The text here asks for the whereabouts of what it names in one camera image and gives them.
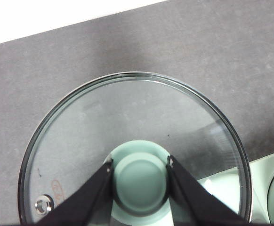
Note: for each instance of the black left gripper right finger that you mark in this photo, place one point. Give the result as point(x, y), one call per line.
point(193, 204)

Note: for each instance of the glass pot lid green knob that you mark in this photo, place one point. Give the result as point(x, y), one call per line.
point(139, 181)

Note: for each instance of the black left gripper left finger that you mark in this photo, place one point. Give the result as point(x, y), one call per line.
point(87, 204)

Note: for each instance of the green breakfast machine base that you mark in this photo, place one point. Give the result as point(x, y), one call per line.
point(257, 179)

